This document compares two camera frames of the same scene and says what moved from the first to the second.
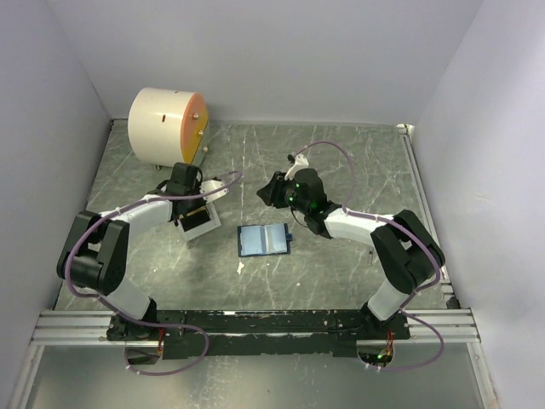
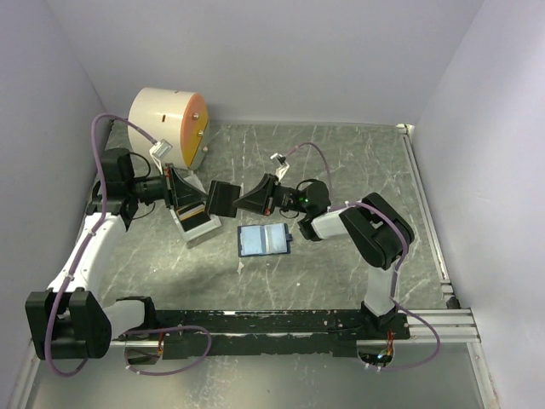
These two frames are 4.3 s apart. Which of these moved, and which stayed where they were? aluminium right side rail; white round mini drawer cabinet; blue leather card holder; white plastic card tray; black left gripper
Moved: black left gripper
Stayed: aluminium right side rail; white round mini drawer cabinet; white plastic card tray; blue leather card holder
